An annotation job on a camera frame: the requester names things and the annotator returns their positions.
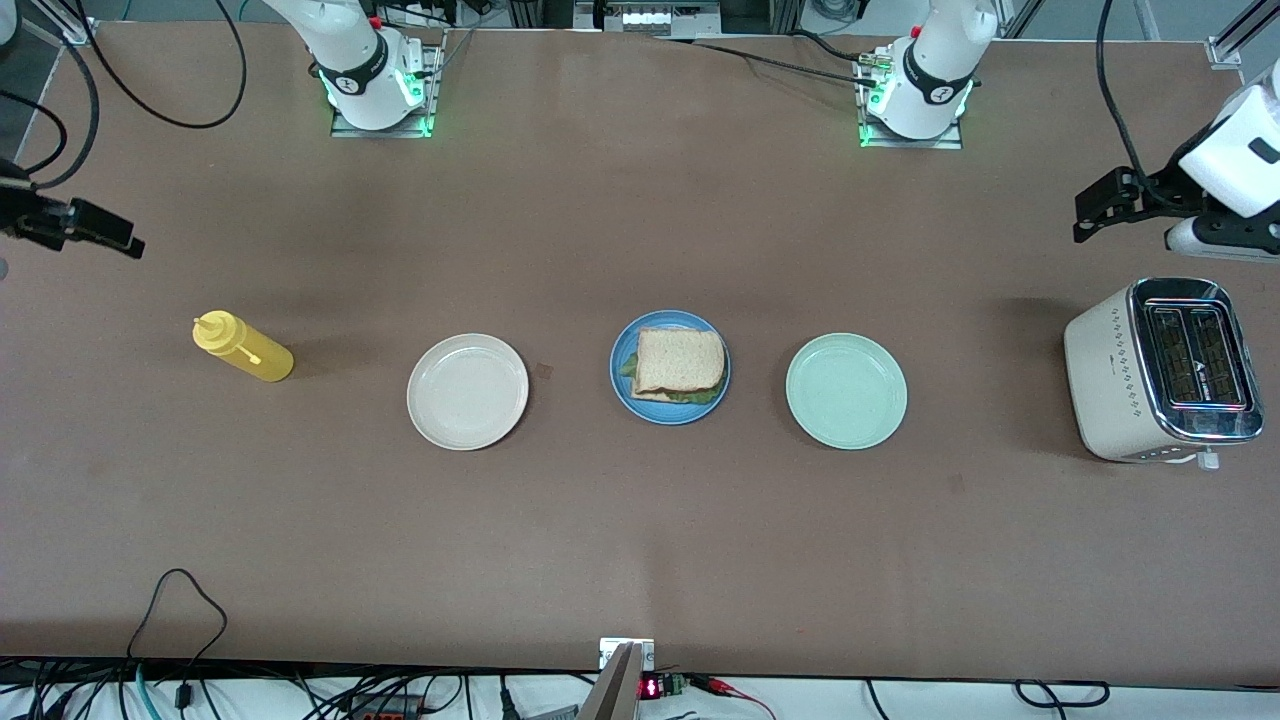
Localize yellow mustard squeeze bottle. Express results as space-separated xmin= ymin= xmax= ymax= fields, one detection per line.
xmin=192 ymin=310 xmax=295 ymax=384

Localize green lettuce leaf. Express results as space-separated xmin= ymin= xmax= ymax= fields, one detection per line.
xmin=618 ymin=350 xmax=726 ymax=406

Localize light green plate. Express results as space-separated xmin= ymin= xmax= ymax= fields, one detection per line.
xmin=785 ymin=332 xmax=909 ymax=451

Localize beige plate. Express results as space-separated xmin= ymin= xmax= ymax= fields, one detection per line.
xmin=406 ymin=333 xmax=530 ymax=452

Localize blue plate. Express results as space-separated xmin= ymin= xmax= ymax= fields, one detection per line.
xmin=610 ymin=309 xmax=732 ymax=426

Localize cream and chrome toaster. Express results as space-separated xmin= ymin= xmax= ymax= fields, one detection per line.
xmin=1063 ymin=277 xmax=1266 ymax=471

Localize grey electronics box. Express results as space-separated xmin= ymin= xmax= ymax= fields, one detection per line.
xmin=575 ymin=0 xmax=723 ymax=36

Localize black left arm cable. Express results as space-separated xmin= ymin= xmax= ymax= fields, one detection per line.
xmin=1095 ymin=0 xmax=1181 ymax=201

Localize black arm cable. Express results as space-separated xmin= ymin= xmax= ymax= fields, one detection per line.
xmin=1095 ymin=0 xmax=1181 ymax=201
xmin=0 ymin=0 xmax=248 ymax=191

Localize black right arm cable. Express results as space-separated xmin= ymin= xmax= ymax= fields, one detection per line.
xmin=0 ymin=0 xmax=248 ymax=191

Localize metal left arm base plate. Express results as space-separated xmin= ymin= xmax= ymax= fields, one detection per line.
xmin=857 ymin=55 xmax=964 ymax=151

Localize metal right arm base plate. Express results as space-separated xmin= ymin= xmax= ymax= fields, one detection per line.
xmin=330 ymin=40 xmax=439 ymax=139

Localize thin black looped cable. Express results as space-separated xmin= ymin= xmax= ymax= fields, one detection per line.
xmin=126 ymin=568 xmax=230 ymax=711

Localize long thin black cable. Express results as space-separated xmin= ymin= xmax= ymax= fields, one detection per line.
xmin=660 ymin=36 xmax=881 ymax=89

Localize black coiled floor cable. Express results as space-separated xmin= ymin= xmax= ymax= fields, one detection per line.
xmin=1014 ymin=679 xmax=1111 ymax=708

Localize red wire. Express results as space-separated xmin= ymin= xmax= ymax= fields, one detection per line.
xmin=700 ymin=678 xmax=776 ymax=719

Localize white mounting bracket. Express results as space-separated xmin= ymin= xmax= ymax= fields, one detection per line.
xmin=599 ymin=637 xmax=656 ymax=673

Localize grey camera mount arm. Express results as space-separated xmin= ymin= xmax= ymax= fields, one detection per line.
xmin=578 ymin=643 xmax=644 ymax=720

